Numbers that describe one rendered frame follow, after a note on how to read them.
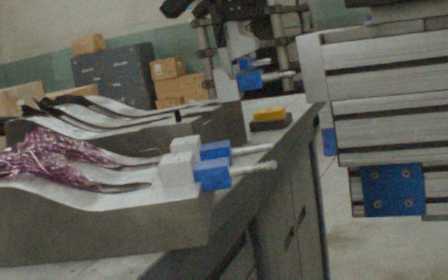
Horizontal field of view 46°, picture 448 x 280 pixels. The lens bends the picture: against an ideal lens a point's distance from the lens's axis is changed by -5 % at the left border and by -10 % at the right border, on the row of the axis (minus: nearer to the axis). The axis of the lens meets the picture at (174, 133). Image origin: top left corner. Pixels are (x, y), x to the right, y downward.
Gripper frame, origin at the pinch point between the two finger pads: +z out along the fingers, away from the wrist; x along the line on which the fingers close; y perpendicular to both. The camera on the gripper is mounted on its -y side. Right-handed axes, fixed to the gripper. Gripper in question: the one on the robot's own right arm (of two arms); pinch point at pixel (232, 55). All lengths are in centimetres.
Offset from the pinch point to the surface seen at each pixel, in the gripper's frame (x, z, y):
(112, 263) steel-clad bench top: -89, 16, 33
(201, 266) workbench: -67, 26, 28
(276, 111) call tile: -21.9, 12.0, 20.8
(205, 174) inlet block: -77, 9, 38
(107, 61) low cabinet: 482, 0, -485
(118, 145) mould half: -60, 9, 11
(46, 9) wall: 513, -107, -630
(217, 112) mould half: -46, 7, 22
